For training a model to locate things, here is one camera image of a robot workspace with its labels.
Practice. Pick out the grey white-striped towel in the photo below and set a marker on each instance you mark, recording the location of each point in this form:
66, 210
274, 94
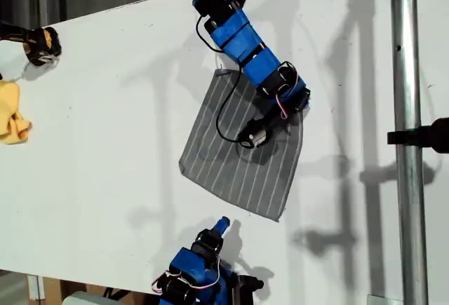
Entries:
245, 179

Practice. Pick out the black clamp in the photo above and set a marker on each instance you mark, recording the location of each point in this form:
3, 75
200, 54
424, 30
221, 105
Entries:
435, 135

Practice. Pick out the white container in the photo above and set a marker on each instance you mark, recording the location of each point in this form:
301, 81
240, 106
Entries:
80, 299

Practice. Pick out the brown cardboard box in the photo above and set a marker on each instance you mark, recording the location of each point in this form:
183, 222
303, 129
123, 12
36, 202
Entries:
52, 291

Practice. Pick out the white table leg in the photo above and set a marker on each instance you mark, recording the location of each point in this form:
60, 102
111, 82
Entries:
35, 287

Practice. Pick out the yellow cloth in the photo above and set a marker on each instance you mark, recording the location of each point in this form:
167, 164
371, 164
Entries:
10, 108

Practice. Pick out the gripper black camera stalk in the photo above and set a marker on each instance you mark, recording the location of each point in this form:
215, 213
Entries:
277, 117

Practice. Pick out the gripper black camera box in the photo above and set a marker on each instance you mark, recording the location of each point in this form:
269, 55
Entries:
254, 136
250, 285

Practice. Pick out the steel post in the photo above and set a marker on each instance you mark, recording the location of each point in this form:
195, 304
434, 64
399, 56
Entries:
407, 73

